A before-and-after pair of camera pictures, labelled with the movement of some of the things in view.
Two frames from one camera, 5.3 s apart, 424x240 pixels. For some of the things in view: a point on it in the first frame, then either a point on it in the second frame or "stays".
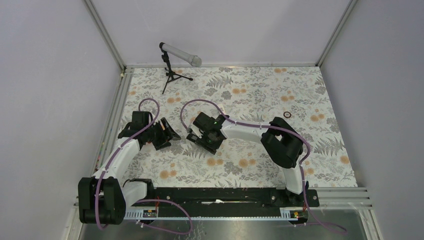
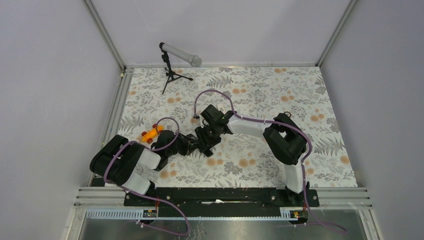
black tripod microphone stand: x=171 y=75 stays
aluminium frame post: x=104 y=33 stays
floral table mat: x=251 y=95 stays
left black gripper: x=163 y=142 → x=189 y=145
